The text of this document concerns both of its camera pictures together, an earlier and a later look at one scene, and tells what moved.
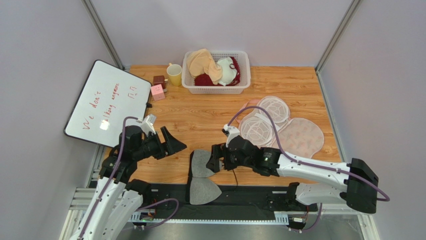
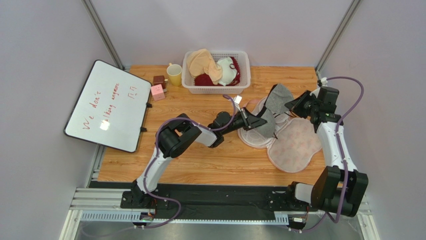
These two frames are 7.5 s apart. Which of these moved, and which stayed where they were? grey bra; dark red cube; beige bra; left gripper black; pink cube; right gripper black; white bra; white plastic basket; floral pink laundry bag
Moved: right gripper black; grey bra; left gripper black
Stayed: beige bra; pink cube; white plastic basket; dark red cube; floral pink laundry bag; white bra
